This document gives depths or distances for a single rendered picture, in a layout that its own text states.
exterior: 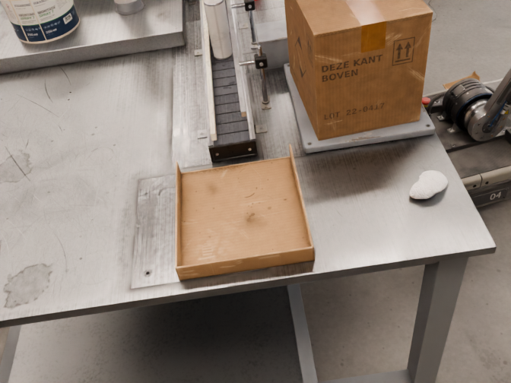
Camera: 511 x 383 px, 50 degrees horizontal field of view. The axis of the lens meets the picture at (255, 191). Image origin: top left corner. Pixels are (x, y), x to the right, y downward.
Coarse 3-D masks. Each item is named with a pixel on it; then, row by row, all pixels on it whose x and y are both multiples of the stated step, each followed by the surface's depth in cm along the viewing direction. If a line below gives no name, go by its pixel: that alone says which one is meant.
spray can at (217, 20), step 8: (208, 0) 137; (216, 0) 136; (208, 8) 137; (216, 8) 137; (224, 8) 139; (208, 16) 139; (216, 16) 138; (224, 16) 140; (208, 24) 141; (216, 24) 140; (224, 24) 141; (216, 32) 142; (224, 32) 142; (216, 40) 143; (224, 40) 144; (216, 48) 145; (224, 48) 145; (216, 56) 147; (224, 56) 147
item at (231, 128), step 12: (228, 24) 161; (216, 60) 148; (228, 60) 147; (216, 72) 144; (228, 72) 143; (216, 84) 140; (228, 84) 139; (216, 96) 136; (228, 96) 136; (216, 108) 132; (228, 108) 132; (216, 120) 129; (228, 120) 129; (240, 120) 128; (228, 132) 125; (240, 132) 125; (216, 144) 123; (228, 144) 123
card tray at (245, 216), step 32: (288, 160) 123; (192, 192) 119; (224, 192) 118; (256, 192) 117; (288, 192) 116; (192, 224) 113; (224, 224) 112; (256, 224) 111; (288, 224) 110; (192, 256) 107; (224, 256) 106; (256, 256) 101; (288, 256) 102
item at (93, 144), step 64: (64, 64) 166; (128, 64) 161; (192, 64) 157; (0, 128) 145; (64, 128) 142; (128, 128) 139; (192, 128) 136; (0, 192) 127; (64, 192) 125; (128, 192) 122; (320, 192) 116; (384, 192) 114; (448, 192) 112; (0, 256) 113; (64, 256) 111; (128, 256) 109; (320, 256) 104; (384, 256) 102; (448, 256) 101; (0, 320) 102
